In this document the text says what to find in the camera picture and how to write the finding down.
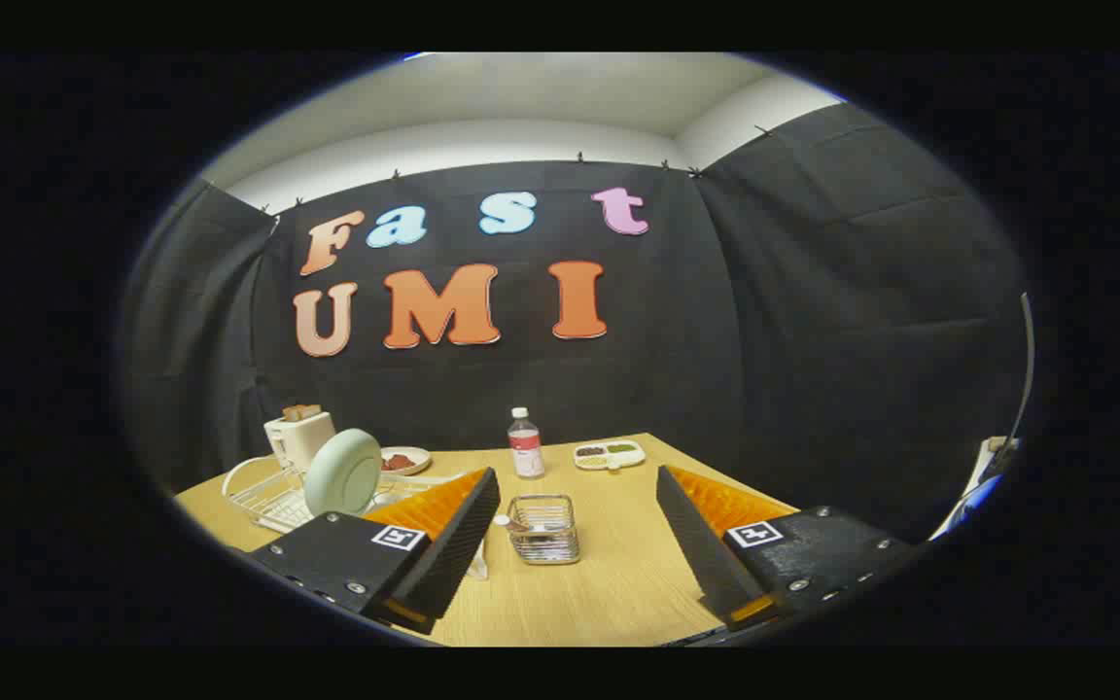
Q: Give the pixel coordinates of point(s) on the white and blue object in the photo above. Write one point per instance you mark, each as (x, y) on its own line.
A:
(973, 486)

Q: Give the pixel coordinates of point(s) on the cream toaster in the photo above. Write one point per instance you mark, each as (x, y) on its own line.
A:
(299, 439)

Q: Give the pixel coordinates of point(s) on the white divided snack tray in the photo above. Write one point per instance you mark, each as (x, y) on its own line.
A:
(609, 454)

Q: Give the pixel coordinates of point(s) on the small plate with red food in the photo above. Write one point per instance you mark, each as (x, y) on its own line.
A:
(404, 461)

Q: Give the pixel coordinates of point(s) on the pale green plate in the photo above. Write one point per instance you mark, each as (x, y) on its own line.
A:
(346, 474)

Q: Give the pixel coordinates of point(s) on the black backdrop cloth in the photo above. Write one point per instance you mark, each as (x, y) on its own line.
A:
(764, 321)

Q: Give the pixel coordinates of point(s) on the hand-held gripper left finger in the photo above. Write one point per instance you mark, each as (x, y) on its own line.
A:
(443, 549)

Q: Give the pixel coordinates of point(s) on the toast slices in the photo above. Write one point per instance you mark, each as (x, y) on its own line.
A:
(300, 413)

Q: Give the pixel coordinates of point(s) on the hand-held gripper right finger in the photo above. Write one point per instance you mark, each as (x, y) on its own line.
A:
(701, 544)

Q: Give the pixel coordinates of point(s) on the clear bottle with red label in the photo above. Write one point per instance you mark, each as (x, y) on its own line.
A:
(526, 452)

